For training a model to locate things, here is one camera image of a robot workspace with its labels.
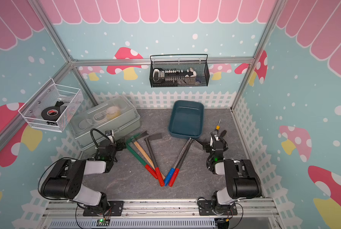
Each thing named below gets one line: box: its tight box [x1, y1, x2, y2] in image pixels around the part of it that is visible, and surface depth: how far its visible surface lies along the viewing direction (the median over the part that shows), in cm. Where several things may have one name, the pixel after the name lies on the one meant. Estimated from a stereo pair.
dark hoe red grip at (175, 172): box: [168, 138, 193, 188], surface depth 87 cm
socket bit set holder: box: [152, 67, 198, 85], surface depth 89 cm
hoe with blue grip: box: [164, 137, 192, 187], surface depth 89 cm
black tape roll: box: [41, 106, 62, 122], surface depth 71 cm
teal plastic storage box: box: [167, 100, 205, 140], surface depth 115 cm
